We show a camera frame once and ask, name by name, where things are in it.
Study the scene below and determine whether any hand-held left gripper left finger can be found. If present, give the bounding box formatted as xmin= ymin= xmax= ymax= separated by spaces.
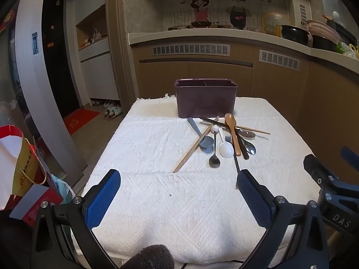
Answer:
xmin=33 ymin=169 xmax=122 ymax=269

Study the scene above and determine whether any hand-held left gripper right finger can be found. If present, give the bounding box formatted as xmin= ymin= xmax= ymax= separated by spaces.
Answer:
xmin=236 ymin=169 xmax=328 ymax=269

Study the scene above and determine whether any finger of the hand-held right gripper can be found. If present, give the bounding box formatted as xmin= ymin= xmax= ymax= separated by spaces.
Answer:
xmin=304 ymin=154 xmax=340 ymax=194
xmin=341 ymin=146 xmax=359 ymax=171

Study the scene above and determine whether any shiny oval metal spoon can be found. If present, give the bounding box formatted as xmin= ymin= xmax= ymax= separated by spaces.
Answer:
xmin=243 ymin=141 xmax=256 ymax=156

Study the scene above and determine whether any white-ball-handled metal spoon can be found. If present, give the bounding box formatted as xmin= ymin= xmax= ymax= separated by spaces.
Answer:
xmin=209 ymin=125 xmax=221 ymax=169

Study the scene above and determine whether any white ceramic spoon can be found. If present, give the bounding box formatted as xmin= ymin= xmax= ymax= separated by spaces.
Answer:
xmin=218 ymin=127 xmax=234 ymax=158

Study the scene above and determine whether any light wooden chopstick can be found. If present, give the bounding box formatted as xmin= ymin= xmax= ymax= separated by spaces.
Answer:
xmin=173 ymin=116 xmax=220 ymax=173
xmin=202 ymin=119 xmax=271 ymax=135

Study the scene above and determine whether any grey-blue plastic spoon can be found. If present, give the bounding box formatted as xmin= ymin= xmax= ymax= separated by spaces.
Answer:
xmin=187 ymin=117 xmax=214 ymax=153

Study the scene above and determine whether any wooden spoon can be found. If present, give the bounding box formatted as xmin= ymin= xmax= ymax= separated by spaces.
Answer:
xmin=224 ymin=113 xmax=242 ymax=157

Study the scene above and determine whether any purple utensil holder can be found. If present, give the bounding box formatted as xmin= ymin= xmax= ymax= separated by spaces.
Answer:
xmin=174 ymin=78 xmax=238 ymax=119

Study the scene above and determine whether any light blue face mask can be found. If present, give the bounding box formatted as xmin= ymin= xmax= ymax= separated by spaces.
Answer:
xmin=50 ymin=174 xmax=76 ymax=205

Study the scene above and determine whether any red cardboard box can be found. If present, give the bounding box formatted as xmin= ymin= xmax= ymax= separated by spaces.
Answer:
xmin=9 ymin=184 xmax=64 ymax=228

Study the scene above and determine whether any white textured tablecloth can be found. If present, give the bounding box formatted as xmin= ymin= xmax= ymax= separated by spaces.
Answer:
xmin=70 ymin=97 xmax=320 ymax=265

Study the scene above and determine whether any red doormat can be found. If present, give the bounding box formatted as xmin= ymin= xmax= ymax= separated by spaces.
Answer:
xmin=63 ymin=110 xmax=101 ymax=136

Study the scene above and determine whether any row of shoes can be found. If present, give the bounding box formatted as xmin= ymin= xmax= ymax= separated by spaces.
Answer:
xmin=89 ymin=98 xmax=121 ymax=108

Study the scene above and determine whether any red and white paper bag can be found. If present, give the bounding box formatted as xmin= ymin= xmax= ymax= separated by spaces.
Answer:
xmin=0 ymin=124 xmax=47 ymax=211

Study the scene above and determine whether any short white vent grille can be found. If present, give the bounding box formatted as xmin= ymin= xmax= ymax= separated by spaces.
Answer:
xmin=259 ymin=49 xmax=301 ymax=70

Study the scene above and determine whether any small black pot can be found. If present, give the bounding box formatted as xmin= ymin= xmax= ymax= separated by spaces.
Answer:
xmin=312 ymin=35 xmax=340 ymax=52

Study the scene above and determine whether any pink colander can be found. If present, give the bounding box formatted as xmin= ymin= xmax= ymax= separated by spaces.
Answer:
xmin=306 ymin=20 xmax=341 ymax=44

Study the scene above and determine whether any white shoe cabinet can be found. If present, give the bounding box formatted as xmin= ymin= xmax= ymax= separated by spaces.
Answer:
xmin=75 ymin=4 xmax=120 ymax=107

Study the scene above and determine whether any white refrigerator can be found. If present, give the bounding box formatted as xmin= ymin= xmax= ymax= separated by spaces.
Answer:
xmin=13 ymin=0 xmax=85 ymax=187

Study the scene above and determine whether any large black pot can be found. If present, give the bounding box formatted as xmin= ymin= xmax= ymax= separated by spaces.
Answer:
xmin=280 ymin=25 xmax=312 ymax=46

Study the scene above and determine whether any wooden kitchen cabinet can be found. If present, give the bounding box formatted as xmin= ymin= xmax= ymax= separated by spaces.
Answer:
xmin=132 ymin=43 xmax=359 ymax=174

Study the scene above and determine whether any dark entrance door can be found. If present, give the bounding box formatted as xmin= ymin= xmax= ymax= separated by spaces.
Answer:
xmin=42 ymin=0 xmax=81 ymax=119

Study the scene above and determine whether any wide white vent grille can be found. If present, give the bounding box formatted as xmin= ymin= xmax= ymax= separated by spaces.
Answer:
xmin=152 ymin=44 xmax=231 ymax=56

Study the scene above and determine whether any white kitchen countertop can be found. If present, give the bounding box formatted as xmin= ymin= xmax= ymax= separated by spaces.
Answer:
xmin=127 ymin=28 xmax=359 ymax=68

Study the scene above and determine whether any cartoon wall sticker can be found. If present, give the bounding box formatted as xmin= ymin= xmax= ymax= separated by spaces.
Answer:
xmin=163 ymin=0 xmax=290 ymax=31

